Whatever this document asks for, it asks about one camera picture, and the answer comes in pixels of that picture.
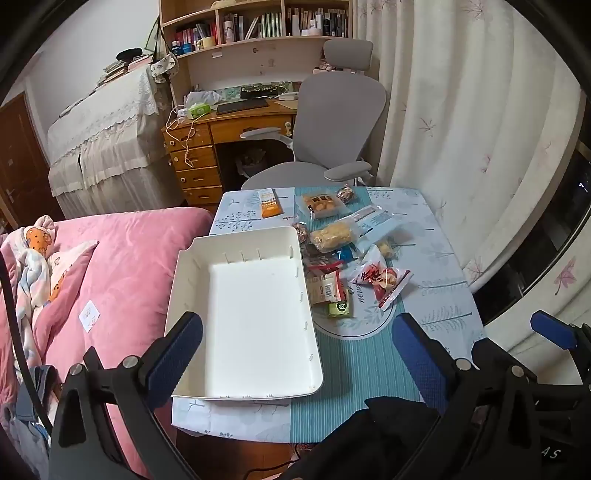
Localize row of books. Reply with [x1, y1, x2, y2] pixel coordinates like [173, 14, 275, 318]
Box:
[173, 7, 349, 44]

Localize white floral curtain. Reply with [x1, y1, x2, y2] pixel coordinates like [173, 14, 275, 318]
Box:
[355, 0, 583, 289]

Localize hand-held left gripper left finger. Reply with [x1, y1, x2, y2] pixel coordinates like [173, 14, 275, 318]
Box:
[48, 311, 204, 480]

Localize beige lace furniture cover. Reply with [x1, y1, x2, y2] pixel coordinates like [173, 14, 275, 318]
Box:
[46, 65, 185, 219]

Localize clear puffed rice cake packet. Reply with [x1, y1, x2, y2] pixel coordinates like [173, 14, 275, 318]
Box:
[309, 219, 361, 252]

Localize wooden desk with drawers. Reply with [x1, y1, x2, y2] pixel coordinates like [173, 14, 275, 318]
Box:
[161, 99, 301, 207]

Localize black keyboard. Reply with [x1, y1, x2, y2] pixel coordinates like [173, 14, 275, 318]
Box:
[216, 99, 270, 115]

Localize wooden bookshelf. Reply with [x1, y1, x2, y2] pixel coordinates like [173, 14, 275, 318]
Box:
[157, 0, 356, 93]

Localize white paper tag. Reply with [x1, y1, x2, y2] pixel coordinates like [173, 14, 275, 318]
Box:
[78, 300, 102, 332]

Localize thin black cable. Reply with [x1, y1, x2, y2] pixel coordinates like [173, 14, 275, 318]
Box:
[0, 254, 52, 432]

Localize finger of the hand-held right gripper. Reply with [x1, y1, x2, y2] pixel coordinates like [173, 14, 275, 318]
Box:
[530, 310, 591, 384]

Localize cartoon printed cloth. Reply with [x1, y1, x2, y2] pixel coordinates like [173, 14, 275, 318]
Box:
[0, 216, 58, 370]

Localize red and white snack packet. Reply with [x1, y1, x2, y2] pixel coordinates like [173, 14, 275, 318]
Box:
[351, 244, 413, 310]

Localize white plastic tray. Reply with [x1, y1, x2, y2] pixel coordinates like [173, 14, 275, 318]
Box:
[164, 225, 324, 401]

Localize white plastic bag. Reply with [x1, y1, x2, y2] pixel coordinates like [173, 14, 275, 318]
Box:
[185, 90, 223, 107]

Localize white charging cable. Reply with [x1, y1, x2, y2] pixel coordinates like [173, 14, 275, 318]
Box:
[165, 107, 197, 168]

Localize hanging printed cloth bag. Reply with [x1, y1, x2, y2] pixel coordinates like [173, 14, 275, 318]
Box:
[150, 52, 181, 84]

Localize trash bin with bag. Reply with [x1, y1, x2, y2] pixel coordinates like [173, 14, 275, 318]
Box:
[235, 148, 269, 178]

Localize pink blanket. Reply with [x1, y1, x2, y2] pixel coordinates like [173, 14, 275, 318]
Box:
[0, 207, 214, 480]

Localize beige cracker packet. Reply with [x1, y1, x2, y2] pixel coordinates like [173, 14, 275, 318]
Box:
[344, 205, 393, 236]

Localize brown wooden door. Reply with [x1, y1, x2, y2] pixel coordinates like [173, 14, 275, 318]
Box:
[0, 91, 63, 227]

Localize pink pillow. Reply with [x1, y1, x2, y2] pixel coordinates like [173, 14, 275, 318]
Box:
[32, 240, 100, 347]

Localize brown biscuit packet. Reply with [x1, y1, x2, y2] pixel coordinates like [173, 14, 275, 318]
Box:
[305, 258, 347, 305]

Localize orange snack bar packet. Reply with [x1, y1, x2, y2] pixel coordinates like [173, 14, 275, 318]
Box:
[256, 187, 283, 220]

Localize clear packet of yellow buns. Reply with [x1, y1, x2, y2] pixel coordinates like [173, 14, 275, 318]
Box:
[301, 191, 350, 220]

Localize stack of books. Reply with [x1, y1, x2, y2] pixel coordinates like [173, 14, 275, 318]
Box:
[96, 48, 154, 89]

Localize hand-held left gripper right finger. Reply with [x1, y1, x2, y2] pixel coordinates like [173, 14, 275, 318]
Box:
[392, 313, 546, 480]

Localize grey office chair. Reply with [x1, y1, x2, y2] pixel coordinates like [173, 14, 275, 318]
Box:
[240, 39, 389, 191]

